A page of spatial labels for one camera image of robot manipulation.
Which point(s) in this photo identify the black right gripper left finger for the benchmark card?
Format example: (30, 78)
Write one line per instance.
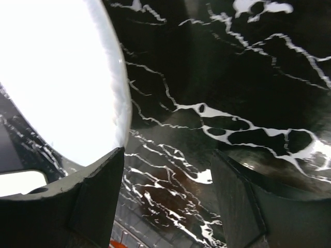
(76, 211)

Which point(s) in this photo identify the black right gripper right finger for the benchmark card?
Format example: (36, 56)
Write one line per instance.
(259, 211)

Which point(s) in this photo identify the white scalloped plate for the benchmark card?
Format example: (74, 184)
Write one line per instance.
(62, 66)

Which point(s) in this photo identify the orange and white bowl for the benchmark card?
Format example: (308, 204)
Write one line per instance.
(116, 244)

